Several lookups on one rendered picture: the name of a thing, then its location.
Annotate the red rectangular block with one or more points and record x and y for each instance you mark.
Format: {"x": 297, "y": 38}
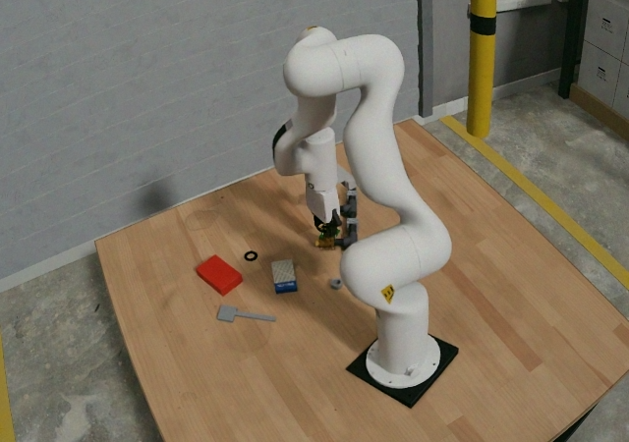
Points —
{"x": 219, "y": 275}

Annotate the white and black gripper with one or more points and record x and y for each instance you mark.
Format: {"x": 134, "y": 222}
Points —
{"x": 325, "y": 206}

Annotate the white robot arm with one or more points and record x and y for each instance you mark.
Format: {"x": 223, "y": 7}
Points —
{"x": 378, "y": 269}

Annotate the dark grey pipe with metal clamp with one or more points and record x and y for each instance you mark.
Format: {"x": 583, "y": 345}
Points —
{"x": 351, "y": 209}

